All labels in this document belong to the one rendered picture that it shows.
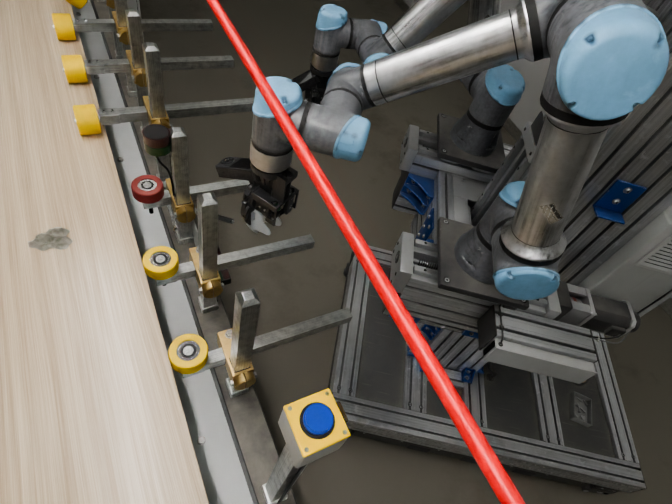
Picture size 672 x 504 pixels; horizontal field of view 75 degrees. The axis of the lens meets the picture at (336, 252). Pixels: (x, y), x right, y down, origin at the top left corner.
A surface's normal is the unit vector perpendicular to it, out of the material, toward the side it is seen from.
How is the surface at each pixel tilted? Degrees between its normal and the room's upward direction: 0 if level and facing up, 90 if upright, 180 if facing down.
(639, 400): 0
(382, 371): 0
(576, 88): 83
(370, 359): 0
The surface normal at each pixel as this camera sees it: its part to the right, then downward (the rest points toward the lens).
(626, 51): -0.18, 0.68
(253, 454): 0.22, -0.61
